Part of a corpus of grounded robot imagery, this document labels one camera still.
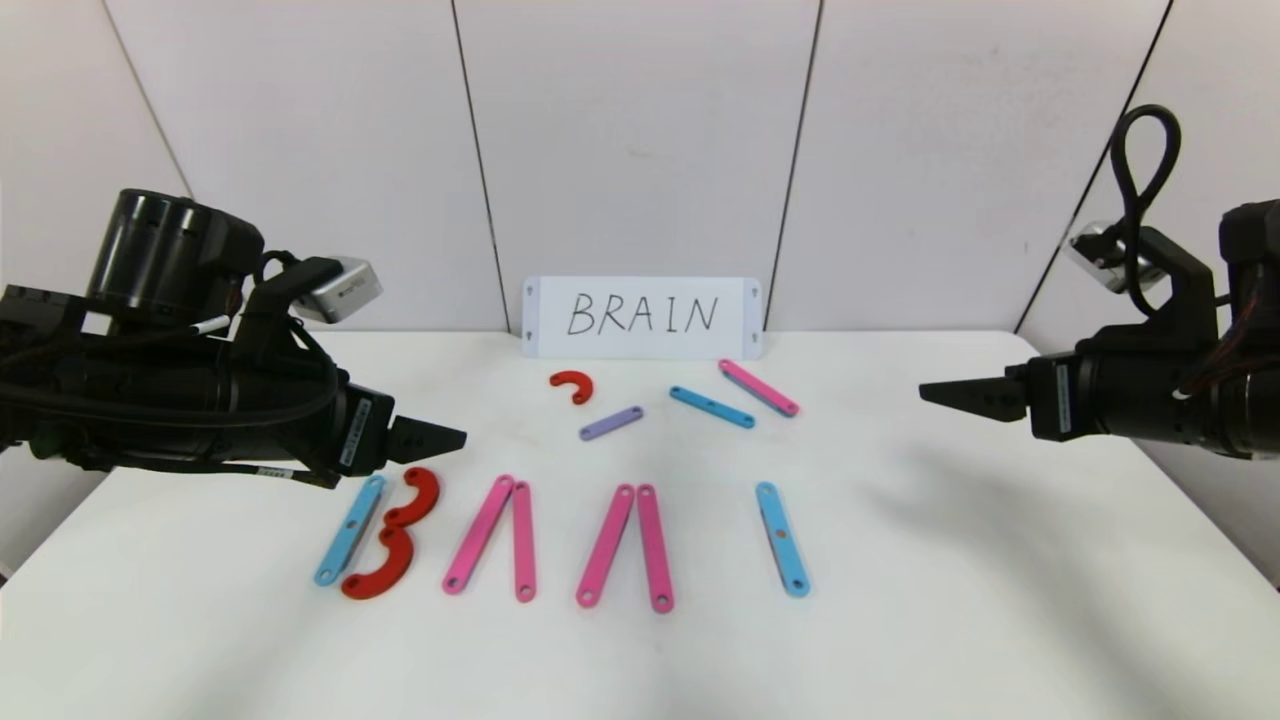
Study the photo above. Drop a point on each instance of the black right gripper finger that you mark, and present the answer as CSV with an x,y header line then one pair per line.
x,y
975,388
980,408

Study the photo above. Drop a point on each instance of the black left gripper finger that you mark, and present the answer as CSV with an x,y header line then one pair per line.
x,y
415,430
415,448

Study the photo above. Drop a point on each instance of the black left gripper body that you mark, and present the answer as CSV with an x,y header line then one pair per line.
x,y
362,430

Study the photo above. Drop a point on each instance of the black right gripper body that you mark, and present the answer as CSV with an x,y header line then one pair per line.
x,y
1055,398

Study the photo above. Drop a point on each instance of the pink bar with holes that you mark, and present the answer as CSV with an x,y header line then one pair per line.
x,y
524,541
604,547
758,387
654,549
478,535

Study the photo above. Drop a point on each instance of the red curved letter piece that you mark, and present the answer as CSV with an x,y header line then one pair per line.
x,y
431,495
575,376
402,566

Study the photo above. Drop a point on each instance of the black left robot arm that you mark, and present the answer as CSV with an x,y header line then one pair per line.
x,y
150,390

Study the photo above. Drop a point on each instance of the white BRAIN sign card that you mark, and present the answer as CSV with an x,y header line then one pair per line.
x,y
640,344

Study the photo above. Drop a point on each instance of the blue flat bar with holes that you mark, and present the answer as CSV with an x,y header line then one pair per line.
x,y
782,539
711,407
345,540

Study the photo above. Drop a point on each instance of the purple short flat bar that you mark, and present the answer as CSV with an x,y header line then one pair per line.
x,y
611,423

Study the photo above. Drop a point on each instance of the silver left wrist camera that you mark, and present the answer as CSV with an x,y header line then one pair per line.
x,y
345,290

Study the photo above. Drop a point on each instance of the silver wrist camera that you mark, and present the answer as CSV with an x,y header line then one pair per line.
x,y
345,290
1090,245

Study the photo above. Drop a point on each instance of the black left camera bracket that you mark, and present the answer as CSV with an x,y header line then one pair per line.
x,y
275,300

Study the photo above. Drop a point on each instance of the black camera bracket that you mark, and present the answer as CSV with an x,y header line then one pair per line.
x,y
275,300
1185,290

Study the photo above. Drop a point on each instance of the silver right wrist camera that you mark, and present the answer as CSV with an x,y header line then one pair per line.
x,y
1090,245

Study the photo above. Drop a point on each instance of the black right camera bracket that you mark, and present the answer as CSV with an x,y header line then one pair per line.
x,y
1185,290

